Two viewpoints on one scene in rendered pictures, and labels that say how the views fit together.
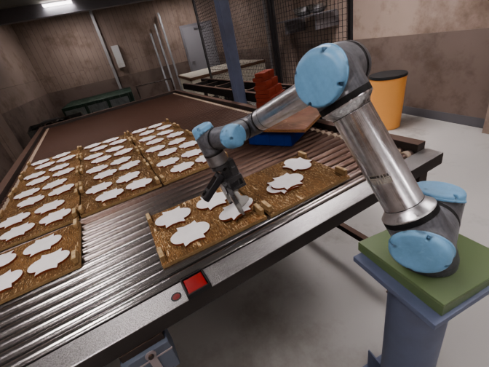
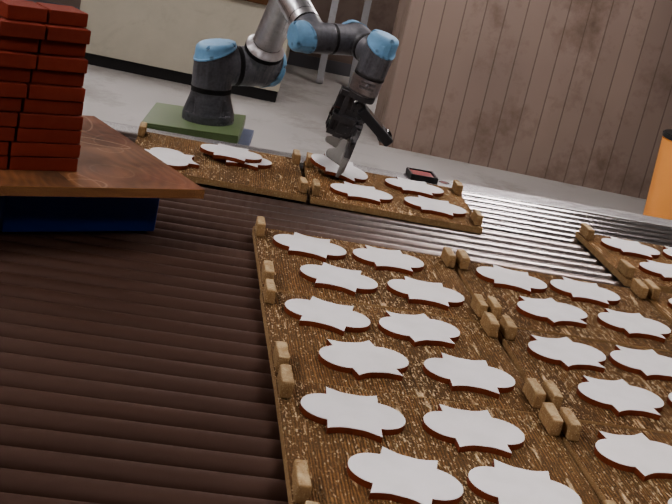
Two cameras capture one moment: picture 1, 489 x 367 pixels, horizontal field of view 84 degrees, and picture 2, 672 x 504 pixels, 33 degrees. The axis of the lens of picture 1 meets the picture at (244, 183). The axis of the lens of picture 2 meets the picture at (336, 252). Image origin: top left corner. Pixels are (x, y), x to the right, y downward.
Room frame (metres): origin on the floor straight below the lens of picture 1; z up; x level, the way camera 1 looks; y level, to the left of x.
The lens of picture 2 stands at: (3.55, 0.72, 1.59)
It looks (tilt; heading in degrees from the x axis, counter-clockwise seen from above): 17 degrees down; 193
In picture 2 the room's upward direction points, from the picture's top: 12 degrees clockwise
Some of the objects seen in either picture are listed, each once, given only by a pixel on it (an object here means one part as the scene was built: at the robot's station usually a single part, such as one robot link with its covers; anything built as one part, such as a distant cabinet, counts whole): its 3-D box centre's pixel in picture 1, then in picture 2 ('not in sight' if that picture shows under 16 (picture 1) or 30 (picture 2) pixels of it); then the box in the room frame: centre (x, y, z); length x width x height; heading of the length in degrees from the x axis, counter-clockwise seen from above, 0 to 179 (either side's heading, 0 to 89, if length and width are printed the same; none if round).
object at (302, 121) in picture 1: (282, 116); (23, 149); (1.74, -0.34, 1.03); 0.50 x 0.50 x 0.02; 52
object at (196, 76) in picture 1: (222, 82); not in sight; (8.51, 0.01, 0.42); 2.15 x 1.74 x 0.84; 107
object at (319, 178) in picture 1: (287, 180); (218, 164); (1.08, -0.20, 0.93); 0.41 x 0.35 x 0.02; 112
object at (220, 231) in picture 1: (202, 218); (388, 195); (0.93, 0.20, 0.93); 0.41 x 0.35 x 0.02; 111
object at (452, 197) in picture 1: (434, 209); (216, 63); (0.53, -0.46, 1.07); 0.13 x 0.12 x 0.14; 135
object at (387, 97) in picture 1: (386, 100); not in sight; (3.65, -2.18, 0.36); 0.47 x 0.46 x 0.73; 105
